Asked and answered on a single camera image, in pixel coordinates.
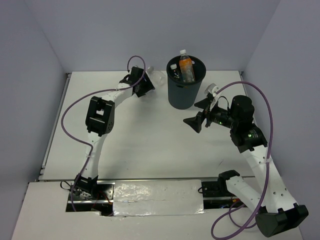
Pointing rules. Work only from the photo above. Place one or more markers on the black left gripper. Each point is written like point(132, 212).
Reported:
point(147, 86)

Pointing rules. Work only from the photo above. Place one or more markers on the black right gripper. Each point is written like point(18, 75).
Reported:
point(195, 121)

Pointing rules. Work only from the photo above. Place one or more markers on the green label clear bottle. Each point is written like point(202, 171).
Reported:
point(175, 71)

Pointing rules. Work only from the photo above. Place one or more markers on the orange label juice bottle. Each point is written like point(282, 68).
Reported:
point(186, 67)

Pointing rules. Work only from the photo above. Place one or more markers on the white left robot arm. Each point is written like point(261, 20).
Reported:
point(100, 120)

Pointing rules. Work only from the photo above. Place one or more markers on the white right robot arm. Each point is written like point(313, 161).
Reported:
point(275, 210)

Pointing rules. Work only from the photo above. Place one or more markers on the dark grey plastic bin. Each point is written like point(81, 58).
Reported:
point(182, 95)

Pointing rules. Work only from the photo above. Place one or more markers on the clear empty plastic bottle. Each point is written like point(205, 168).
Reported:
point(156, 76)

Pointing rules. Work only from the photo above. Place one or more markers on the silver foil covered panel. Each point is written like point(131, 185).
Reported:
point(157, 198)

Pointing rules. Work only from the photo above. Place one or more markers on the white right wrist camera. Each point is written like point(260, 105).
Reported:
point(212, 93)

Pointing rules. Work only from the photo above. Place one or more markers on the metal base rail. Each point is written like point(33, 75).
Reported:
point(213, 198)

